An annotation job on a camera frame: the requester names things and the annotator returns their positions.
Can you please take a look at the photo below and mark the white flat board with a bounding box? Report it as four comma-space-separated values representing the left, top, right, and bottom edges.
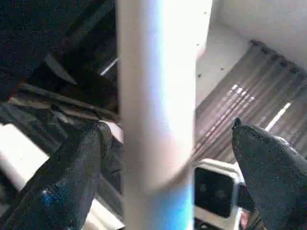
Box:
0, 123, 50, 191

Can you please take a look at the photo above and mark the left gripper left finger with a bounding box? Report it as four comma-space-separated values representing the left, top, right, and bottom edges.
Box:
4, 122, 113, 230

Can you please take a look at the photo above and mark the brown striped curtain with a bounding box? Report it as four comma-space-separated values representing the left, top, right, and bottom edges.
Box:
194, 39, 307, 163

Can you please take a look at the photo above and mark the black backdrop cloth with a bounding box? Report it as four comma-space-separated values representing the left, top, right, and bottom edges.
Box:
0, 0, 118, 84

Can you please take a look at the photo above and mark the black plastic mat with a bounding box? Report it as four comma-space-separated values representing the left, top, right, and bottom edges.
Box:
0, 81, 125, 230

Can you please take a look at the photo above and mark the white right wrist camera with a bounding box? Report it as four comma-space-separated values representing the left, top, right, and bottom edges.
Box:
193, 160, 243, 230

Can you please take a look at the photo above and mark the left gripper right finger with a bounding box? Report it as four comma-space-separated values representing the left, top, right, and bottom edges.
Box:
231, 117, 307, 230

